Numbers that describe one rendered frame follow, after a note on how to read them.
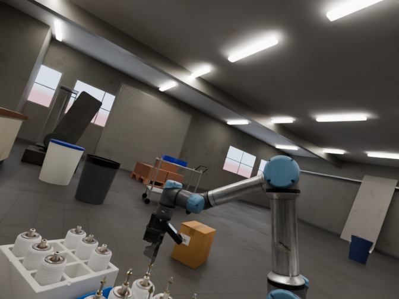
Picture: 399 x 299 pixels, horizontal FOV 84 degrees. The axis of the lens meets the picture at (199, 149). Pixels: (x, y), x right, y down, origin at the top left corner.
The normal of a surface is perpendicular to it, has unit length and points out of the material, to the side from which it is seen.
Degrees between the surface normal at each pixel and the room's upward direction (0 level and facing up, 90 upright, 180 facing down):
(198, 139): 90
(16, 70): 90
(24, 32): 90
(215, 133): 90
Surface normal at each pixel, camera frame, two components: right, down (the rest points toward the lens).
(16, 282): -0.47, -0.24
